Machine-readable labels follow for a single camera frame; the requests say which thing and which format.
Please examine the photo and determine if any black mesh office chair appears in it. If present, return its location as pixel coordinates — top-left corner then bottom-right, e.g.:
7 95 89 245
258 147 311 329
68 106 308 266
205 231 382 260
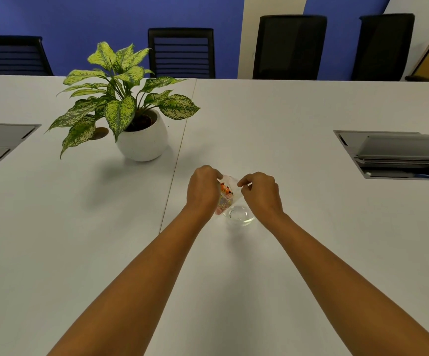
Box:
351 13 415 81
252 15 328 80

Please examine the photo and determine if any round white plant pot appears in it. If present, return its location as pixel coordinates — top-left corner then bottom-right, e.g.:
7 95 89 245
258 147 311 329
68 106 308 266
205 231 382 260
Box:
115 108 169 162

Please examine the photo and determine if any person's left forearm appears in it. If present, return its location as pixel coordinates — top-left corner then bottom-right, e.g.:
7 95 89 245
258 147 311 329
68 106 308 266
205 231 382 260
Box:
48 204 215 356

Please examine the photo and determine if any black slatted office chair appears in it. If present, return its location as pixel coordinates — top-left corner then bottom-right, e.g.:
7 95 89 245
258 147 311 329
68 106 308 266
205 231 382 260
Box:
148 27 216 79
0 35 54 76

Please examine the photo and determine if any open grey table cable hatch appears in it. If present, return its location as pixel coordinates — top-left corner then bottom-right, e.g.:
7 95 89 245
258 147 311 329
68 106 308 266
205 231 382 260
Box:
334 130 429 180

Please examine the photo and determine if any small clear glass bowl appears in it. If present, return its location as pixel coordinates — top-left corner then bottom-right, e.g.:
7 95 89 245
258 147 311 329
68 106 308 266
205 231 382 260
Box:
225 205 256 227

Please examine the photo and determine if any person's right hand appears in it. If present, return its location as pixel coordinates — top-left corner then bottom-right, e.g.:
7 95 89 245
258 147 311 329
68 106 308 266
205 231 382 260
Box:
237 172 284 223

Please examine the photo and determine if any person's right forearm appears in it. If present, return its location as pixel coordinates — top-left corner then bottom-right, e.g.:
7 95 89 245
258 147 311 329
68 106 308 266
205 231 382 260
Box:
263 213 429 356

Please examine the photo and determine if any person's left hand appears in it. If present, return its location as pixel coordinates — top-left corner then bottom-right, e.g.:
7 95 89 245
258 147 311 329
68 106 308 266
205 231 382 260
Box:
186 165 224 214

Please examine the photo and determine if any clear plastic snack packet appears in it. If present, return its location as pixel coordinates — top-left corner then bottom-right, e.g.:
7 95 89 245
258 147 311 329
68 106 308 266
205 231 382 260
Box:
214 175 253 216

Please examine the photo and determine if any green variegated leafy plant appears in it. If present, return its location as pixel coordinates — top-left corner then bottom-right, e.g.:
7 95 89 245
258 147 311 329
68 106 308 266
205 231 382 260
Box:
45 41 201 160

